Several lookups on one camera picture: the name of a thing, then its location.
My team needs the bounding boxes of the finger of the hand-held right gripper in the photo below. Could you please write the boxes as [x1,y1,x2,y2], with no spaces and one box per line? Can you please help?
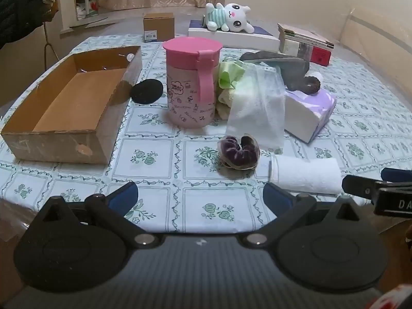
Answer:
[342,174,378,202]
[381,167,412,183]

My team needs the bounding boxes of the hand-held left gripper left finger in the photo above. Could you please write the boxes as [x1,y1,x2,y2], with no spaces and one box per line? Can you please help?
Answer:
[28,182,160,249]

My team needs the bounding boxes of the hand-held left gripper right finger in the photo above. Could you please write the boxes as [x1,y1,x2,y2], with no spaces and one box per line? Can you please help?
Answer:
[243,182,372,249]

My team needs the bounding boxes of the white towel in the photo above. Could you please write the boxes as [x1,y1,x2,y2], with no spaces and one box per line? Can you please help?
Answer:
[269,154,342,195]

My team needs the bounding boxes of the purple scrunchie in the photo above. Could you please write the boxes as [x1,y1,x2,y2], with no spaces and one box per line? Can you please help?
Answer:
[217,135,261,170]

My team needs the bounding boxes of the white translucent bag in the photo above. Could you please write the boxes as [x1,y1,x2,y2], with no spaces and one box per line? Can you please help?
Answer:
[226,66,286,150]

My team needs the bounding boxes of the purple tissue pack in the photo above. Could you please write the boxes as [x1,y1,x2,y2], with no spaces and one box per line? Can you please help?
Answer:
[283,88,337,144]

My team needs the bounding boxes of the cream towel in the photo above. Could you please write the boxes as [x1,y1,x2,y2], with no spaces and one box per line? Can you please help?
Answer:
[216,88,239,119]

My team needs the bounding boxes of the black round puff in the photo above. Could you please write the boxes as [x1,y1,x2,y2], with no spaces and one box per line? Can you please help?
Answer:
[130,79,163,105]

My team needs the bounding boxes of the brown scrunchie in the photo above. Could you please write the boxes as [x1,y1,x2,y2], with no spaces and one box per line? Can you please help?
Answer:
[298,75,322,95]

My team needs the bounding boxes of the grey slipper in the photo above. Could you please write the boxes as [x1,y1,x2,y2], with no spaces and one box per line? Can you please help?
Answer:
[239,51,310,91]

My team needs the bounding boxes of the green cloth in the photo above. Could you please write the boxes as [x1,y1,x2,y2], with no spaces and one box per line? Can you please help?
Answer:
[218,57,255,90]

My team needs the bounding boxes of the pink lidded jug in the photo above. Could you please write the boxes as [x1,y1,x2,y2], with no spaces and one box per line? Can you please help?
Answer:
[162,37,223,128]

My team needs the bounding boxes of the thin green-edged book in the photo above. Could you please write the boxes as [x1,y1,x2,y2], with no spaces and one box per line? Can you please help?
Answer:
[283,32,334,49]

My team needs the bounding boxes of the white flat box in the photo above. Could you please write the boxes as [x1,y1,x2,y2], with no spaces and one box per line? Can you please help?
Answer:
[187,19,281,52]

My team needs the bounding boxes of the pink cover book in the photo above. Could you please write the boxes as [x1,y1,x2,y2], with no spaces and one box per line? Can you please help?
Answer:
[277,23,334,46]

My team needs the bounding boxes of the small closed cardboard box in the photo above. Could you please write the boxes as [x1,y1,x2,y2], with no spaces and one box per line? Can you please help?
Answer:
[143,13,175,43]

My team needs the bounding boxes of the flat cardboard sheet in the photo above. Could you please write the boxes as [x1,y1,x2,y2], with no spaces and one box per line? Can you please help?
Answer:
[85,18,116,29]

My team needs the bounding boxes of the black puffer jackets on rack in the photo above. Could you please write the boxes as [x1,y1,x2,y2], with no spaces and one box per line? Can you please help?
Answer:
[43,21,62,63]

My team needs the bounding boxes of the white plush toy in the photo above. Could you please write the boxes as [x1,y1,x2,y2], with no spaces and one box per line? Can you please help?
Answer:
[201,3,255,33]

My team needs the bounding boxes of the brown jacket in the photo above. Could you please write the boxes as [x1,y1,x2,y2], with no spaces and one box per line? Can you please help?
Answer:
[44,2,60,23]

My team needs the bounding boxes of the black puffer jacket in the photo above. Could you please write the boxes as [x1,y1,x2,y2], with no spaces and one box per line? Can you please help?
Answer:
[0,0,49,49]

